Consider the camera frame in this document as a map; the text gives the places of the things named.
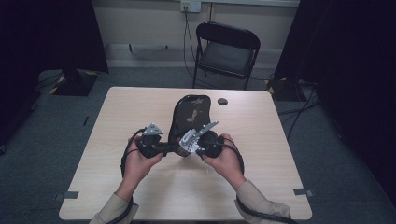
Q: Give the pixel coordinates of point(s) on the dark patterned sock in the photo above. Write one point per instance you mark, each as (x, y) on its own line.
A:
(190, 116)

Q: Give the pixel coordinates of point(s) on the black folding chair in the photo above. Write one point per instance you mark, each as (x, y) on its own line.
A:
(225, 57)

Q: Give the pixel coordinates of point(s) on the round black table hole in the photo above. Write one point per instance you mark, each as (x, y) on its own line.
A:
(222, 101)

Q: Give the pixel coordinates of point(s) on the metal wall bar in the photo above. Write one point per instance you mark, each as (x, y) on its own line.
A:
(148, 47)

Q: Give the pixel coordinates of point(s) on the person's left hand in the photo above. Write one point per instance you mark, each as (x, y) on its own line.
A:
(137, 166)

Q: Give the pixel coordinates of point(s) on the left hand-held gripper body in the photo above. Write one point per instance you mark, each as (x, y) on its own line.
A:
(150, 143)

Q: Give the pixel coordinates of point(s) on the grey tape strip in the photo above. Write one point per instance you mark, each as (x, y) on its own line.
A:
(302, 192)
(70, 195)

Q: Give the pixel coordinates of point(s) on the small black floor object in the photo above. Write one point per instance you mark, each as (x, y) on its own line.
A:
(86, 120)

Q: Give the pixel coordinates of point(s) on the person's right hand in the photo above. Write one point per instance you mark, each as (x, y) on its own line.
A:
(227, 163)

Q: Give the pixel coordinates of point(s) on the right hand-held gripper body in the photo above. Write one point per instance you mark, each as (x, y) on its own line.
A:
(211, 143)

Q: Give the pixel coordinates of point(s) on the dark curtain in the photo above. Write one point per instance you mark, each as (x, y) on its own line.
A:
(46, 37)
(351, 77)

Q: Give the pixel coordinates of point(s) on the black stand base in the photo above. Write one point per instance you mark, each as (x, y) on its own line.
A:
(74, 84)
(285, 90)

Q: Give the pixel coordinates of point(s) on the white wall socket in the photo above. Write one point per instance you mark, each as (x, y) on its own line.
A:
(190, 5)

